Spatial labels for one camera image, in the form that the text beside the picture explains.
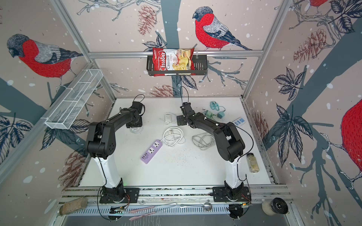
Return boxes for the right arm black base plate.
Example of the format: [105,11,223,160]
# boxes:
[210,186,251,202]

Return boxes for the metal spoon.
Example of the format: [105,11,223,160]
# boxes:
[180,202,213,211]

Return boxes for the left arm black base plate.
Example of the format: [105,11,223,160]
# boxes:
[99,186,140,204]

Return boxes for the black wall basket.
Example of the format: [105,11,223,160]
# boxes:
[146,55,208,77]

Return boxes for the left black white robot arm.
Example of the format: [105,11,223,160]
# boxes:
[86,101,145,203]

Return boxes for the white blue power strip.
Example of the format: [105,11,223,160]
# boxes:
[232,117,246,127]

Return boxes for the white power strip cable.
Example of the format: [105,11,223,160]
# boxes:
[160,126,186,148]

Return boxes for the green charger cable bundle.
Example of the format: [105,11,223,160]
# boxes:
[204,110,226,121]

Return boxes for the black white tape roll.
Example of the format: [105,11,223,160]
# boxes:
[262,197,289,216]

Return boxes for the white charger adapter with cable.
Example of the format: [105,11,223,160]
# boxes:
[163,113,177,125]

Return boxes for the grey white coiled cable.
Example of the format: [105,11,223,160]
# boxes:
[191,132,217,151]

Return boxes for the red Chuba cassava chips bag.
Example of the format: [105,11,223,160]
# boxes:
[152,48,195,76]

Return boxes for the pink chopsticks pair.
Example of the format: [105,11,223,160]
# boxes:
[129,202,177,221]

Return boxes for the glass spice jar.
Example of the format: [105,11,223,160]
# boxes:
[247,153,260,173]

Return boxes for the purple power strip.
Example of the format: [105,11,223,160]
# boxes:
[140,140,163,164]

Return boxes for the small white plug adapter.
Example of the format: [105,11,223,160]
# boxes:
[129,127,143,134]

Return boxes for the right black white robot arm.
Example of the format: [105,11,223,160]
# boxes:
[177,102,246,200]

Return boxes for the white wire mesh basket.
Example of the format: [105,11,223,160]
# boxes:
[45,69,103,130]

